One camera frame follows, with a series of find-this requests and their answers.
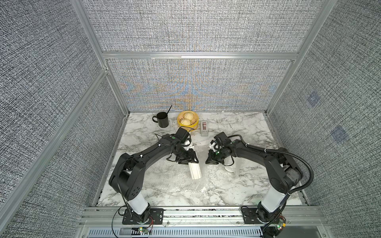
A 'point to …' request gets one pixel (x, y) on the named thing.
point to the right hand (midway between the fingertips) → (204, 158)
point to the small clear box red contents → (204, 128)
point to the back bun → (189, 115)
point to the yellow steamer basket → (195, 122)
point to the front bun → (185, 121)
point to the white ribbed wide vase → (229, 165)
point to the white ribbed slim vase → (195, 170)
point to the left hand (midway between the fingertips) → (196, 161)
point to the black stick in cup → (169, 109)
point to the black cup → (162, 119)
